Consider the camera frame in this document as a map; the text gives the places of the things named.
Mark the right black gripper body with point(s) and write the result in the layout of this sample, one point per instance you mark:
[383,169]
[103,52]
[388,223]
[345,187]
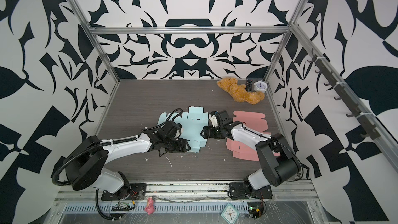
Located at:
[218,133]

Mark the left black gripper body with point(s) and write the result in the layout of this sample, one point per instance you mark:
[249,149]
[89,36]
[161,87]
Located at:
[165,142]

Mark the light blue paper box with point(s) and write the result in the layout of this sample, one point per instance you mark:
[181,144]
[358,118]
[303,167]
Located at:
[193,123]

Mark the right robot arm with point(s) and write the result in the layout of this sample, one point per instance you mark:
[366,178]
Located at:
[278,162]

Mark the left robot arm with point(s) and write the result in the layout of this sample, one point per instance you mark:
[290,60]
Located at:
[85,166]

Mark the pink paper box blank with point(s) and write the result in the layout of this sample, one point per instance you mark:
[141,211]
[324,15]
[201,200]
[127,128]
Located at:
[244,145]

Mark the brown teddy bear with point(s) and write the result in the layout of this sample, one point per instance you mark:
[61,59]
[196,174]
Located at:
[239,92]

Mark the black remote control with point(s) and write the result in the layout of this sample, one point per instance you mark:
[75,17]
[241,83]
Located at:
[249,84]

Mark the white round alarm clock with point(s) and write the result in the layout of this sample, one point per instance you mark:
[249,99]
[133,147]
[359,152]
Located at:
[260,86]

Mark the pink small toy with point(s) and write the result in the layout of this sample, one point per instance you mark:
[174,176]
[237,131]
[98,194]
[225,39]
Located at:
[150,209]

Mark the green circuit board left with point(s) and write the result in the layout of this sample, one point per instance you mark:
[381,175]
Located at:
[124,207]

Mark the teal square clock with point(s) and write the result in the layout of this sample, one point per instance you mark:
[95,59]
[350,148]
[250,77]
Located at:
[230,214]

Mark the circuit board right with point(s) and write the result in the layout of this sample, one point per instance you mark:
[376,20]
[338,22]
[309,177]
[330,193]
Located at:
[256,209]

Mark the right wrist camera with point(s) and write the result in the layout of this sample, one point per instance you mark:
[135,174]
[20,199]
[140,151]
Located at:
[213,120]

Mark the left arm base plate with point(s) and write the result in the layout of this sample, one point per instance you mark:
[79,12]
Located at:
[135,191]

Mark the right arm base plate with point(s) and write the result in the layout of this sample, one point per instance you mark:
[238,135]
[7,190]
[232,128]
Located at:
[243,190]

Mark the black coat hook rail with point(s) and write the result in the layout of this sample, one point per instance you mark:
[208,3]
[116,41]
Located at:
[345,94]

